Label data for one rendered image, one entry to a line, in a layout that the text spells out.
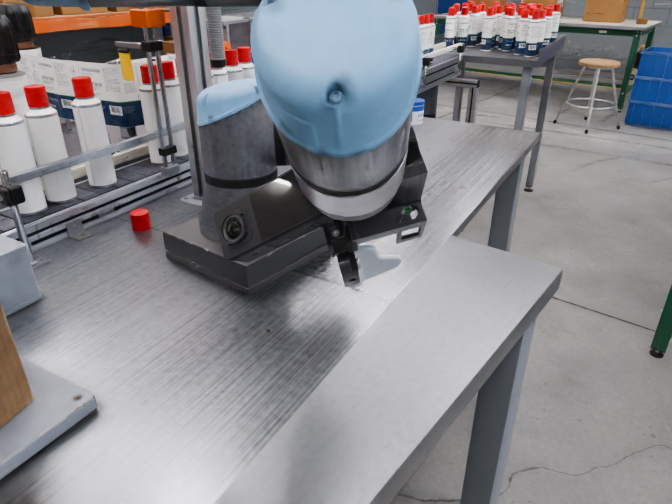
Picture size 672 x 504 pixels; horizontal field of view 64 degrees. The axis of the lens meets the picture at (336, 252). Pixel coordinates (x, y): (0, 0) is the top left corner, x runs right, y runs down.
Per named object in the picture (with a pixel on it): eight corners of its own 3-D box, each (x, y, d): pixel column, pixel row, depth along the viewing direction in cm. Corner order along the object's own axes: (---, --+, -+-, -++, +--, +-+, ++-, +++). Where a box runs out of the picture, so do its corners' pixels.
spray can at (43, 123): (66, 191, 104) (38, 81, 94) (83, 196, 101) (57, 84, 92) (41, 200, 100) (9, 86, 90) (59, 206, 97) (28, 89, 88)
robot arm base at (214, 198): (247, 200, 100) (243, 148, 96) (309, 220, 92) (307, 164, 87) (181, 227, 90) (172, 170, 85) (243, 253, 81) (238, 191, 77)
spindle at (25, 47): (43, 108, 160) (16, 1, 146) (62, 111, 156) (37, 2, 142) (14, 114, 153) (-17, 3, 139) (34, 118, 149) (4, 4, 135)
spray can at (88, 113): (105, 177, 110) (83, 73, 101) (123, 182, 108) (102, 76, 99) (83, 185, 106) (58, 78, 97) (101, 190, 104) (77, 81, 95)
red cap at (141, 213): (154, 227, 101) (152, 211, 100) (138, 233, 99) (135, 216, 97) (145, 222, 103) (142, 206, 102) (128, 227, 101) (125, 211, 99)
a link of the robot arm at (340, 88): (421, -79, 23) (435, 102, 21) (406, 67, 34) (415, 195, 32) (239, -63, 24) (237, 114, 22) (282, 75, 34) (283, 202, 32)
